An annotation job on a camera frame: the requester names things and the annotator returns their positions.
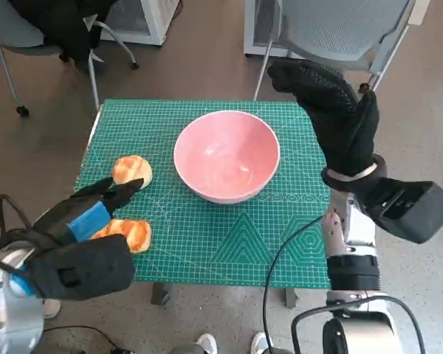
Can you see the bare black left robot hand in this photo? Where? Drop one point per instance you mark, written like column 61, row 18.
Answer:
column 88, row 221

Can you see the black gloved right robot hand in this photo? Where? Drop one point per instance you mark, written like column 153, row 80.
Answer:
column 343, row 125

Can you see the rectangular toy bread loaf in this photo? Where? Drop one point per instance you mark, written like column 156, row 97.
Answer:
column 136, row 232

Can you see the round toy bread bun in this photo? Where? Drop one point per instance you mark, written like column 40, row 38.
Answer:
column 131, row 169

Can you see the pink bowl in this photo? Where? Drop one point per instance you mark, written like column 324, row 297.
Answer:
column 227, row 155

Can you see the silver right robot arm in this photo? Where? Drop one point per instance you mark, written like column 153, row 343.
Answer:
column 354, row 269

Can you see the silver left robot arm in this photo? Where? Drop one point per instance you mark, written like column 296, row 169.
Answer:
column 7, row 317

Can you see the grey mesh chair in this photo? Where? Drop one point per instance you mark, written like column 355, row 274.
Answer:
column 339, row 29

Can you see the green cutting mat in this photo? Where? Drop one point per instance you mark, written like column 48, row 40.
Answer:
column 206, row 239

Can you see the white mesh front cabinet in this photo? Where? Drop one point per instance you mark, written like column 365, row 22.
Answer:
column 144, row 18
column 260, row 26

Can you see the white shoe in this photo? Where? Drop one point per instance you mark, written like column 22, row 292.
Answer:
column 260, row 341
column 207, row 343

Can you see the teal seat office chair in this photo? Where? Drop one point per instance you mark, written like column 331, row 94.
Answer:
column 11, row 29

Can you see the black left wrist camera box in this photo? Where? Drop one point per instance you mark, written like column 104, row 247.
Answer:
column 85, row 265

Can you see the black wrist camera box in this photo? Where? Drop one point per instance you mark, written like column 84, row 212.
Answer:
column 85, row 265
column 417, row 210

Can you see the black table bracket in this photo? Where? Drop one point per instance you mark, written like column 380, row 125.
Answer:
column 291, row 298
column 159, row 294

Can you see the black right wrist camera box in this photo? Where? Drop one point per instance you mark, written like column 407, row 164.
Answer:
column 417, row 210

